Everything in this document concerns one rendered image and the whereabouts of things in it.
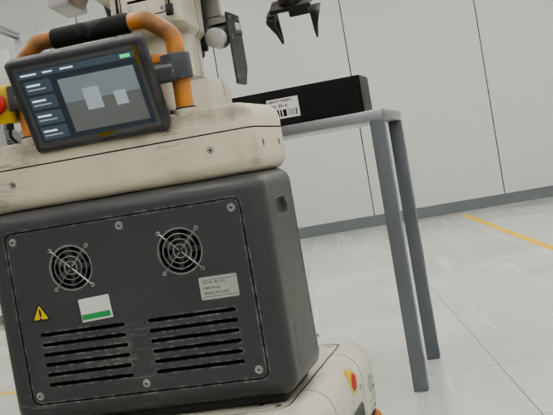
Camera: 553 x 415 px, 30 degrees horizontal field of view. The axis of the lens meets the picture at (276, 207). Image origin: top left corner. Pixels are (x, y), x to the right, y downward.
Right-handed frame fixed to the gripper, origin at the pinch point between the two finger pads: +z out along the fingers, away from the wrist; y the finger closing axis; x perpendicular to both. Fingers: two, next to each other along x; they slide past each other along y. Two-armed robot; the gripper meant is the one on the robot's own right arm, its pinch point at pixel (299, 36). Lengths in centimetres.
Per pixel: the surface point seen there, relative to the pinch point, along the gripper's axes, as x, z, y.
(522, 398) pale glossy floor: 35, 95, -38
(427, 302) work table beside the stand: -28, 106, -12
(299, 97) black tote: -33.7, 30.7, 11.6
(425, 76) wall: -632, 294, 23
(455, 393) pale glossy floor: 22, 101, -20
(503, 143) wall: -609, 363, -35
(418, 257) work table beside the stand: -35, 93, -11
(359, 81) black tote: -34.1, 29.6, -6.6
